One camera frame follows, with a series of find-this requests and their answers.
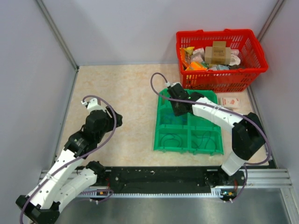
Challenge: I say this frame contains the blue wires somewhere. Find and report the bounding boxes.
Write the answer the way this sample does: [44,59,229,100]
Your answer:
[162,112,187,126]

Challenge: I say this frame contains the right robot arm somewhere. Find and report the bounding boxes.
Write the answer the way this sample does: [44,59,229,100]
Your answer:
[166,83,266,185]

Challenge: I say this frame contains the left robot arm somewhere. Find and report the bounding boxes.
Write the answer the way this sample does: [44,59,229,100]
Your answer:
[16,95,122,224]

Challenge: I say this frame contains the orange snack packet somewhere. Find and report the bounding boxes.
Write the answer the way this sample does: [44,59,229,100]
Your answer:
[185,62,207,71]

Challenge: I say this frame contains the green compartment tray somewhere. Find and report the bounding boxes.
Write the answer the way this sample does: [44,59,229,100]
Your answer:
[153,97,224,155]

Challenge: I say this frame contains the yellow snack packet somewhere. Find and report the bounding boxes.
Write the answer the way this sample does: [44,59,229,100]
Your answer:
[183,47,194,56]

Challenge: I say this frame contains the white red snack packet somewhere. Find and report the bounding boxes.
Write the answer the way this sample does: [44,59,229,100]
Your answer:
[220,97,241,110]

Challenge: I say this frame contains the brown cardboard box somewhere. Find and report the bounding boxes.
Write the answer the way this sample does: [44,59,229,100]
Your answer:
[205,41,231,65]

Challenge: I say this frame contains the red plastic basket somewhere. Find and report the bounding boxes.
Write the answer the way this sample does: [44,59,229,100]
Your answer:
[176,29,268,92]

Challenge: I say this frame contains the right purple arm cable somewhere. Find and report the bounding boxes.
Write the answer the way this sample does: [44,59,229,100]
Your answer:
[149,72,272,166]

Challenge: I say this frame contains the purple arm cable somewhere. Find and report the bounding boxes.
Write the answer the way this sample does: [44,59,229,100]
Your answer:
[149,72,272,166]
[19,95,117,224]

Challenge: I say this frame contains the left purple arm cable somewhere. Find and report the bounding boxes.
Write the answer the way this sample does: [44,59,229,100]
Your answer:
[19,95,117,224]

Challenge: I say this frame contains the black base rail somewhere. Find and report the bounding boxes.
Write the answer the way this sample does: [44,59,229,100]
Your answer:
[93,166,245,194]

